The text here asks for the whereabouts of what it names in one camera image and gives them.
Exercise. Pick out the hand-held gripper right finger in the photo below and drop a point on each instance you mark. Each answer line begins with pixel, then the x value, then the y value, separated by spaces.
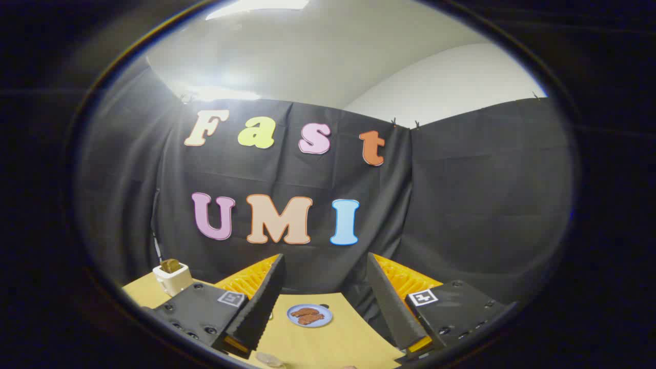
pixel 387 302

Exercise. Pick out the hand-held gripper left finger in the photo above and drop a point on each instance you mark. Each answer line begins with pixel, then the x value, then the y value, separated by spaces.
pixel 264 302

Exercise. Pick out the clear cup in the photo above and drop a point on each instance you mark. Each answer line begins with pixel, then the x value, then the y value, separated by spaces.
pixel 269 360

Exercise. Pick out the blue plate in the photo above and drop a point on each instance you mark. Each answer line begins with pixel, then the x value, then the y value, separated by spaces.
pixel 294 320

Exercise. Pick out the brown meat slice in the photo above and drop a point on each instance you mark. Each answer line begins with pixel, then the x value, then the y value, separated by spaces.
pixel 303 311
pixel 312 320

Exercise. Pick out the wooden table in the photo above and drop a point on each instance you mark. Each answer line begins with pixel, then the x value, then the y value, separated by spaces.
pixel 312 346

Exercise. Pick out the white toaster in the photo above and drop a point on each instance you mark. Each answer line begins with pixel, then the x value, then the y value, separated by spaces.
pixel 174 283

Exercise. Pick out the brown bread slice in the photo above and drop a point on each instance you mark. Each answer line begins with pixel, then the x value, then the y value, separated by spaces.
pixel 170 265

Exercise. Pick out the black backdrop cloth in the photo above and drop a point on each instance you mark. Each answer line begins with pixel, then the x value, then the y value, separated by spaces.
pixel 461 205

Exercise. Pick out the ceiling light panel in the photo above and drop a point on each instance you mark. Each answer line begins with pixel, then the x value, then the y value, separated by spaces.
pixel 256 7

